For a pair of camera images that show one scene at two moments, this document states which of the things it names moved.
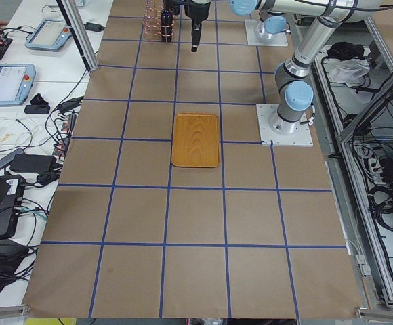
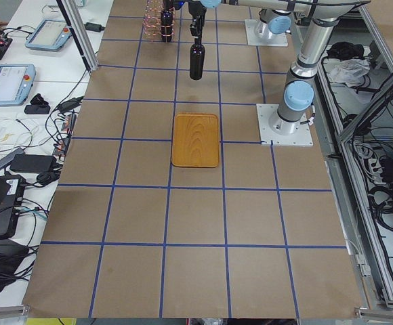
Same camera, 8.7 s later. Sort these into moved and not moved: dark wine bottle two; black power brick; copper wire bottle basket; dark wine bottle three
Moved: dark wine bottle two
Not moved: dark wine bottle three; black power brick; copper wire bottle basket
